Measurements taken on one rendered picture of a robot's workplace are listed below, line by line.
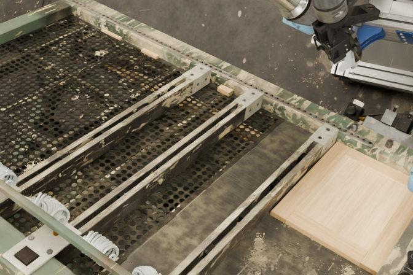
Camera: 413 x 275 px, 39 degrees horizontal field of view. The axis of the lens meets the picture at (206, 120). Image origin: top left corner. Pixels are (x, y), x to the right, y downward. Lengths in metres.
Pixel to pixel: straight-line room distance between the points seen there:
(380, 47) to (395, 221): 1.20
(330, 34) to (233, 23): 2.08
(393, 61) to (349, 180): 1.01
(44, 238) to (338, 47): 0.93
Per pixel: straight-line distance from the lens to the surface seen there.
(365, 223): 1.96
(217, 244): 1.74
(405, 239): 1.93
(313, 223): 1.89
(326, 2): 1.34
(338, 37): 1.45
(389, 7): 2.24
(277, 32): 3.35
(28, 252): 1.63
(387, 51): 2.97
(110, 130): 2.05
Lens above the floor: 3.08
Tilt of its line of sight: 64 degrees down
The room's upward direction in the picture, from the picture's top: 76 degrees counter-clockwise
